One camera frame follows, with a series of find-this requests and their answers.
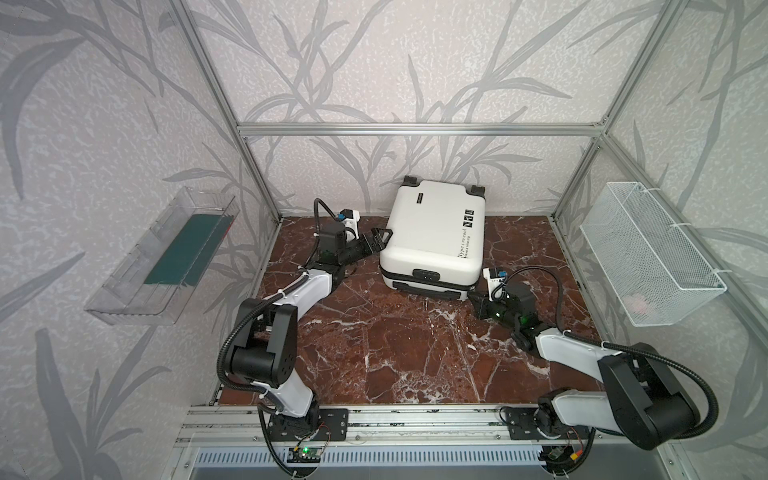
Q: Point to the right circuit board with wires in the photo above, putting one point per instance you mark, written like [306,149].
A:
[561,455]

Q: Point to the aluminium front rail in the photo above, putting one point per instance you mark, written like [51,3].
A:
[372,425]

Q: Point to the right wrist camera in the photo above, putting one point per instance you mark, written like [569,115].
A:
[496,278]

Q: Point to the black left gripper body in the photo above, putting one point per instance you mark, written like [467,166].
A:
[365,245]

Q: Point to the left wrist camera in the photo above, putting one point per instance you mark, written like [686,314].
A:
[350,218]

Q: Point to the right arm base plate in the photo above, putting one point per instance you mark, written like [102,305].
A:
[521,423]

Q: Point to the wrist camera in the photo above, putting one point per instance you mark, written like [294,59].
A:
[350,218]
[496,278]

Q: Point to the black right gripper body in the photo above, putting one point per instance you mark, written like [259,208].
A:
[483,303]

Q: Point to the pink object in basket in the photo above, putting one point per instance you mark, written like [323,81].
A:
[637,304]

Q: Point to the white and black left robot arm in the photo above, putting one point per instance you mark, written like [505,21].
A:
[260,352]

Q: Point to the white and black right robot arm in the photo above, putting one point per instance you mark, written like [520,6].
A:
[646,398]

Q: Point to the clear plastic wall shelf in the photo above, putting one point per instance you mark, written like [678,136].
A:
[123,298]

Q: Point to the left green circuit board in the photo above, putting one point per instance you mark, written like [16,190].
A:
[304,455]

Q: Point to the white wire mesh basket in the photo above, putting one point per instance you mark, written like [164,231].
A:
[641,249]

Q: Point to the black and white suitcase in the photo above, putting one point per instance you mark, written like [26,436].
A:
[437,243]

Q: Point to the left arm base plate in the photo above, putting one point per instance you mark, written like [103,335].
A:
[320,425]

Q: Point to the green board in shelf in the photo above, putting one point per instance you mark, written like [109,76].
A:
[189,254]

